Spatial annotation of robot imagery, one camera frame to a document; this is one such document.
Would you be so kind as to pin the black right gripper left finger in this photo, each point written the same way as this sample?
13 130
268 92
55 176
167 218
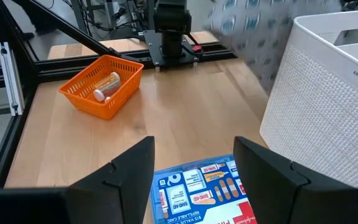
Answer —
120 193

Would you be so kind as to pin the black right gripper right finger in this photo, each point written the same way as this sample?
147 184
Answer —
275 189

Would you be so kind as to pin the amber pill bottle white cap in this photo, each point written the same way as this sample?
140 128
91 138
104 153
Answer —
108 85

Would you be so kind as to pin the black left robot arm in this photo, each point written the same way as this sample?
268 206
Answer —
172 21

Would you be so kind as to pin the white perforated basket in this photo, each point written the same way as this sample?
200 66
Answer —
315 124

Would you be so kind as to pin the orange plastic basket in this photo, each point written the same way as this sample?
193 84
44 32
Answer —
82 99

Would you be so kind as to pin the blue first aid kit case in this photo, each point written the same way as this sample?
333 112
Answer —
197 193

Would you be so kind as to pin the wooden background table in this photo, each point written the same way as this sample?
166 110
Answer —
120 45

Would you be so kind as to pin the grey patterned cloth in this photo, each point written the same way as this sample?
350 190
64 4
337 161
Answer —
253 37

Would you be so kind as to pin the red button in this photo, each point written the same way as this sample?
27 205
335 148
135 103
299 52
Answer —
197 48

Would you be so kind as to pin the black table frame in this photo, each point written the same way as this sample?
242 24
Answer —
26 77

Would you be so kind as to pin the white aluminium bracket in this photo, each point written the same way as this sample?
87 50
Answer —
11 77

